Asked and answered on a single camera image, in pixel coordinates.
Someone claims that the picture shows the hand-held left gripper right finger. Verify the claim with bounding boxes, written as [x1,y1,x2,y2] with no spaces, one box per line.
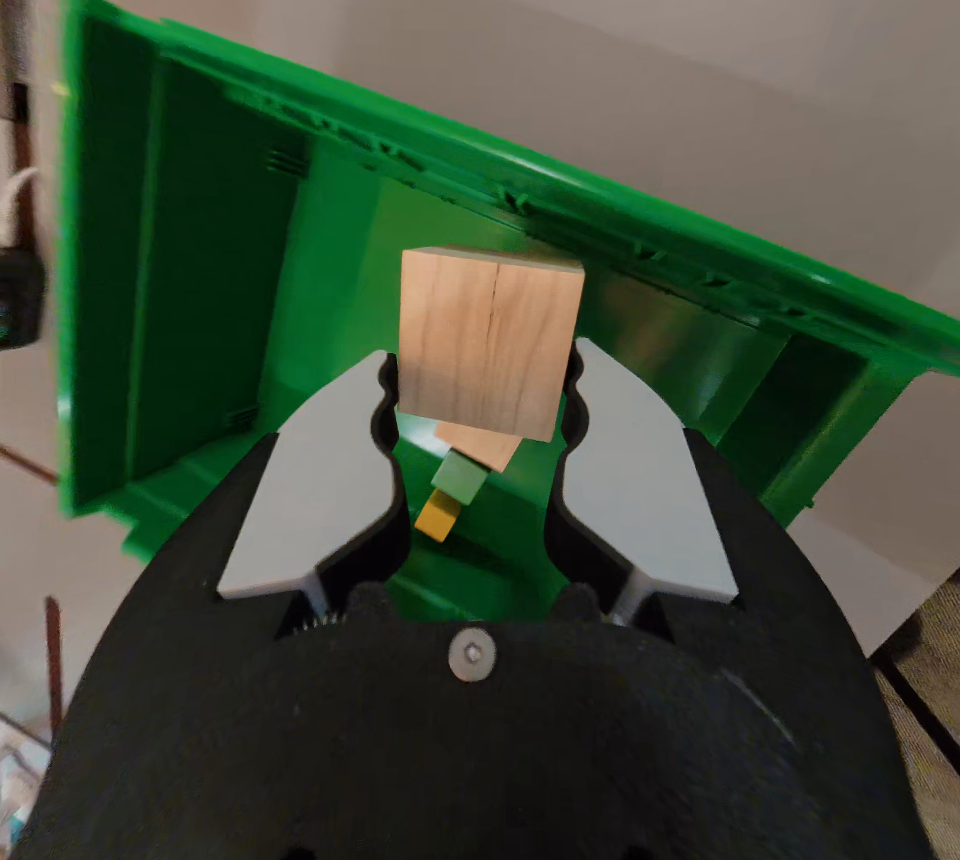
[544,337,741,627]

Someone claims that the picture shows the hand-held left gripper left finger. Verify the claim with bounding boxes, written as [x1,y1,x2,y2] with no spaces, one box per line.
[216,350,414,617]

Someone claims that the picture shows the small yellow cube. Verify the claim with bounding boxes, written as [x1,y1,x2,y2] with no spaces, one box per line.
[414,489,462,544]

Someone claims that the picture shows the small green cube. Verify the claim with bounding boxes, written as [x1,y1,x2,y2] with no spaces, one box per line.
[429,450,489,505]

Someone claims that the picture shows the medium wooden cube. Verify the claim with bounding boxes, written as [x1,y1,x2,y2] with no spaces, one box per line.
[433,421,524,475]

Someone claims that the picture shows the large wooden cube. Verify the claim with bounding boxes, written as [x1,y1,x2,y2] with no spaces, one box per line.
[397,245,586,443]

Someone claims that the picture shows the green plastic bin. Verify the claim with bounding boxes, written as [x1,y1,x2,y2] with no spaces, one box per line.
[56,0,960,625]

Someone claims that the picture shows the grey desk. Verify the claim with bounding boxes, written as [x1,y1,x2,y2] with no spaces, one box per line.
[0,0,960,734]

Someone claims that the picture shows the small black device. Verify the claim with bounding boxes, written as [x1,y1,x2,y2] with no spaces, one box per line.
[0,249,48,351]

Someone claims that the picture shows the white cable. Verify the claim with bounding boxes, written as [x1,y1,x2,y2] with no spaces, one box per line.
[0,166,40,254]

